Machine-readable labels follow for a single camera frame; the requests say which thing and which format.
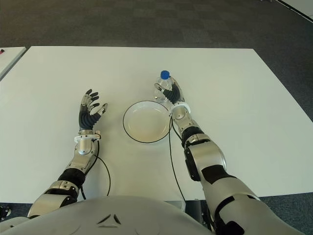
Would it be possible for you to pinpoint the grey robot torso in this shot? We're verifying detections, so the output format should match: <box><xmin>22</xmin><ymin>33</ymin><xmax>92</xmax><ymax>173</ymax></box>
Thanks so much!
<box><xmin>0</xmin><ymin>194</ymin><xmax>303</xmax><ymax>235</ymax></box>

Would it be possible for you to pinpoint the white plate with black rim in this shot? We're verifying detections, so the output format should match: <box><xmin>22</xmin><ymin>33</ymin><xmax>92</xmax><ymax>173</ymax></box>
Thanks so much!
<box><xmin>122</xmin><ymin>100</ymin><xmax>173</xmax><ymax>144</ymax></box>

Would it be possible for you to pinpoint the black stand with caster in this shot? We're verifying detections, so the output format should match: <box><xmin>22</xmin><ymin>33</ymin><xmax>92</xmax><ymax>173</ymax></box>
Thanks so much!
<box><xmin>0</xmin><ymin>205</ymin><xmax>12</xmax><ymax>218</ymax></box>

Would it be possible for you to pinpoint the clear bottle with blue cap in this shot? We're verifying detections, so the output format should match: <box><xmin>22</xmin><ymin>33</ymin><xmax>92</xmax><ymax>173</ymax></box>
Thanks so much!
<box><xmin>152</xmin><ymin>70</ymin><xmax>177</xmax><ymax>103</ymax></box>

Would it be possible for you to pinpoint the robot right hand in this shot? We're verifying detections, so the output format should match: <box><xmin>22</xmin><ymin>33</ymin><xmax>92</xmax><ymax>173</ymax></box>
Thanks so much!
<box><xmin>154</xmin><ymin>77</ymin><xmax>185</xmax><ymax>106</ymax></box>

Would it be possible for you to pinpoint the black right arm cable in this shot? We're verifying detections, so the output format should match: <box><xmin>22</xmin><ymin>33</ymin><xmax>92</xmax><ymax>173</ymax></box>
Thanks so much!
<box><xmin>168</xmin><ymin>114</ymin><xmax>186</xmax><ymax>203</ymax></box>

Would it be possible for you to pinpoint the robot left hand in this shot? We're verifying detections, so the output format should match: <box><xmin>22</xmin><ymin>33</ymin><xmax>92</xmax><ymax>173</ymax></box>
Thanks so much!
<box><xmin>78</xmin><ymin>89</ymin><xmax>109</xmax><ymax>132</ymax></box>

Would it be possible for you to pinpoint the white furniture edge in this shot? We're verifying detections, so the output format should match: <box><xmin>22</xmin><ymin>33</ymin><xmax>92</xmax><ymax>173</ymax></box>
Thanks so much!
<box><xmin>278</xmin><ymin>0</ymin><xmax>313</xmax><ymax>22</ymax></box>

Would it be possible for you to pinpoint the white side table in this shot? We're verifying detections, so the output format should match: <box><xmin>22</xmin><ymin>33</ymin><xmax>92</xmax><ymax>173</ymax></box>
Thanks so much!
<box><xmin>0</xmin><ymin>46</ymin><xmax>27</xmax><ymax>81</ymax></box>

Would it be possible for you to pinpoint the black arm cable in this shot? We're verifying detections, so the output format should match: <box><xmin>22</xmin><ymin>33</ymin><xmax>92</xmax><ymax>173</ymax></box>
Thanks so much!
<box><xmin>168</xmin><ymin>114</ymin><xmax>186</xmax><ymax>203</ymax></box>
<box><xmin>81</xmin><ymin>139</ymin><xmax>112</xmax><ymax>201</ymax></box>

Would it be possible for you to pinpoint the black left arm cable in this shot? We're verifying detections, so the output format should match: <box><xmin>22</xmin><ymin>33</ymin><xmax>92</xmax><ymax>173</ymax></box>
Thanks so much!
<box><xmin>81</xmin><ymin>139</ymin><xmax>112</xmax><ymax>201</ymax></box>

